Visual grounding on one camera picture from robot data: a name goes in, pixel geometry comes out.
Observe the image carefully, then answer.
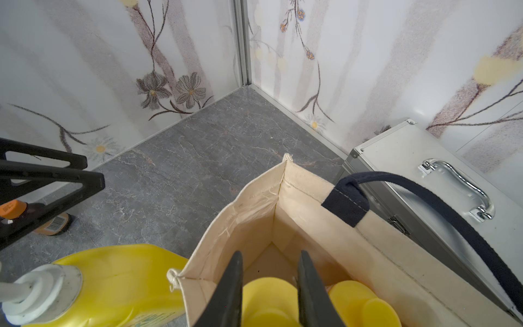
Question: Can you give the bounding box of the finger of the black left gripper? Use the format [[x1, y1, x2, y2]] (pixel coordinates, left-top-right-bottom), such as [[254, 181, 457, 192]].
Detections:
[[1, 160, 106, 250], [1, 138, 88, 170]]

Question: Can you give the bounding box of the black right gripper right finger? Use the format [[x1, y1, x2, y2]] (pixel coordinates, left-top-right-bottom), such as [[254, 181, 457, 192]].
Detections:
[[298, 250, 345, 327]]

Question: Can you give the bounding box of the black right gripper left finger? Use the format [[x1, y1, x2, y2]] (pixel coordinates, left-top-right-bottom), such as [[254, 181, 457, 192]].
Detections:
[[195, 251, 243, 327]]

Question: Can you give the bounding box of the orange bottle yellow cap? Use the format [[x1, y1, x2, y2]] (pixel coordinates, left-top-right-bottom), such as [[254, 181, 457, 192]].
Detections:
[[328, 280, 402, 327], [241, 277, 301, 327]]

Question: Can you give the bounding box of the large yellow soap bottle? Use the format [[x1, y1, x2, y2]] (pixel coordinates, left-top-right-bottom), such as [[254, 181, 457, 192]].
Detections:
[[1, 244, 187, 326]]

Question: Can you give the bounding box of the cream canvas shopping bag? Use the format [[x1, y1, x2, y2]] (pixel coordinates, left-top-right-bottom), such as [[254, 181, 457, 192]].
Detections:
[[167, 155, 517, 326]]

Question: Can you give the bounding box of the small brown bottle orange cap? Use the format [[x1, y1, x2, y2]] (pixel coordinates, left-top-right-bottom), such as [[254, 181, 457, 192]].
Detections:
[[0, 199, 74, 237]]

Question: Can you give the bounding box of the silver metal case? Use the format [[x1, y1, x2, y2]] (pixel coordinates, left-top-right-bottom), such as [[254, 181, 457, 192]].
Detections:
[[339, 120, 522, 320]]

